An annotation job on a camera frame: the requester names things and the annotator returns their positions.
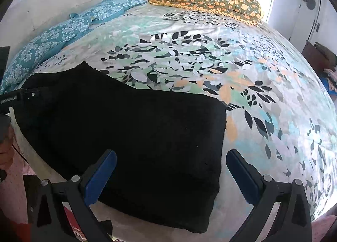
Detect black pants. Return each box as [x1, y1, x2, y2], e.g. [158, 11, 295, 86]
[14, 63, 226, 233]

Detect person left hand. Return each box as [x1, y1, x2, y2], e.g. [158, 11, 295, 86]
[0, 125, 14, 170]

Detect blue floral pillow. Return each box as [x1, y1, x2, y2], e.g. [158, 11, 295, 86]
[1, 0, 146, 94]

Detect red fuzzy sleeve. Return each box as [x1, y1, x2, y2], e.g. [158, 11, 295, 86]
[0, 211, 31, 242]

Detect pink dotted pajama leg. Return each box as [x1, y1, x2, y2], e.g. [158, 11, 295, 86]
[10, 137, 35, 175]

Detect beige headboard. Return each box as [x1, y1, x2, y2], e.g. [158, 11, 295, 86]
[1, 0, 102, 57]

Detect floral bed sheet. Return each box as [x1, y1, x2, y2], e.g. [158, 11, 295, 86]
[15, 3, 336, 241]

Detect clothes pile in basket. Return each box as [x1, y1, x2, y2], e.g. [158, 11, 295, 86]
[321, 69, 336, 95]

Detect dark brown cabinet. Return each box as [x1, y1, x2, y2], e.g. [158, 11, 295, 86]
[302, 41, 336, 76]

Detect olive bag on cabinet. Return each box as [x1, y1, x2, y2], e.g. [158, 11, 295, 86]
[314, 42, 337, 66]

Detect white door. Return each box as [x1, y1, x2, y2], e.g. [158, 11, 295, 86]
[289, 0, 334, 52]

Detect black cable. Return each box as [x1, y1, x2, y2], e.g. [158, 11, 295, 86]
[11, 144, 31, 166]

